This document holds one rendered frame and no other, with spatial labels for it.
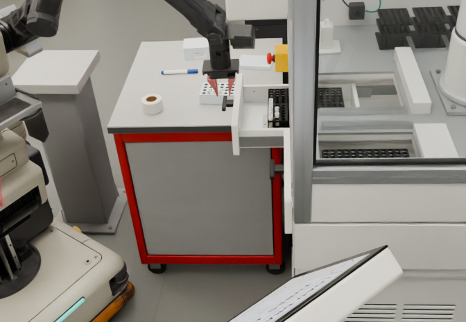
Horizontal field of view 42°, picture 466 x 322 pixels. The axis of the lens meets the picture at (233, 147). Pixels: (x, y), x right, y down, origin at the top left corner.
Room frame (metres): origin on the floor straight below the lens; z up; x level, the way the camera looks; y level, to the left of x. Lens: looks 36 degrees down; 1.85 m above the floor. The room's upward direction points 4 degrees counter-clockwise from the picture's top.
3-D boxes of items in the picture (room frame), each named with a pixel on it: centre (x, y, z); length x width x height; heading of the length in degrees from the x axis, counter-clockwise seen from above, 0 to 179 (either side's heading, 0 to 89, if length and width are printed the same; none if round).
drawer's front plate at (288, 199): (1.18, -0.13, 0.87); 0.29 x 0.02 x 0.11; 174
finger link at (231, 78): (1.49, 0.01, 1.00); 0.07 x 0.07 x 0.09; 85
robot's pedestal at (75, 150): (2.11, 0.67, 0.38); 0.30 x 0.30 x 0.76; 81
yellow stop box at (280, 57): (1.82, -0.19, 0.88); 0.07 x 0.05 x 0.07; 174
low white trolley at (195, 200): (1.93, 0.09, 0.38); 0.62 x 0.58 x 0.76; 174
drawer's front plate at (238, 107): (1.51, -0.02, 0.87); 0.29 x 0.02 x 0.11; 174
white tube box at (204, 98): (1.78, 0.03, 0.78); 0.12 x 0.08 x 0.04; 81
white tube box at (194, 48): (2.12, 0.10, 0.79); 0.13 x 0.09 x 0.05; 89
